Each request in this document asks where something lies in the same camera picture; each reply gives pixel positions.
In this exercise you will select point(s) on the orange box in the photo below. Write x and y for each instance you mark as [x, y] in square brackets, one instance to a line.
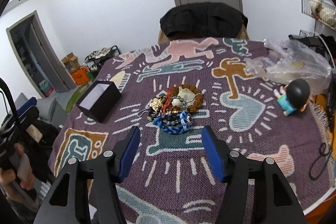
[80, 76]

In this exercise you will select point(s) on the person's left hand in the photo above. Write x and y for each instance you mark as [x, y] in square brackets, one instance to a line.
[8, 176]

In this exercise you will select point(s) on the wire wall basket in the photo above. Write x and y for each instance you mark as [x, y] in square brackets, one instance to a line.
[319, 10]

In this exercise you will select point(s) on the black jewelry box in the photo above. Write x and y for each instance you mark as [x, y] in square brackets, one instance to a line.
[98, 100]

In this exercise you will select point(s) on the black jacket on chair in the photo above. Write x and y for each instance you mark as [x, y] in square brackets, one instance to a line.
[203, 18]

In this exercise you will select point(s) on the green leaf floor mat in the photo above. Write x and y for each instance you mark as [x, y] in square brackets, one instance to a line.
[76, 96]

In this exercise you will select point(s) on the purple patterned woven blanket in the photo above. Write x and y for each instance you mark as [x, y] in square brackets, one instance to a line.
[171, 180]

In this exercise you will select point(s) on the clear plastic bag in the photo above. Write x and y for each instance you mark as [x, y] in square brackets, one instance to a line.
[288, 60]

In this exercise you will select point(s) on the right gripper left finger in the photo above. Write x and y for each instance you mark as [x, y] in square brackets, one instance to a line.
[67, 199]

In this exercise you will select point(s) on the black shoe rack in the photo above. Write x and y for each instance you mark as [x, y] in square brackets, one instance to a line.
[95, 60]

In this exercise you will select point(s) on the cardboard box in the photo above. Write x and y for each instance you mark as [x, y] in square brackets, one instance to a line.
[71, 63]

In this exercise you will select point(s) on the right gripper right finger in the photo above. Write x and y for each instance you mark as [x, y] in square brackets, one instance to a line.
[274, 200]

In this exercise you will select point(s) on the black haired doll figure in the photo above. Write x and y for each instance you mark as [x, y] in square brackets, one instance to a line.
[293, 97]

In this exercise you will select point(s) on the white translucent pouch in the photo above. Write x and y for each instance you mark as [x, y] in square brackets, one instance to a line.
[184, 98]

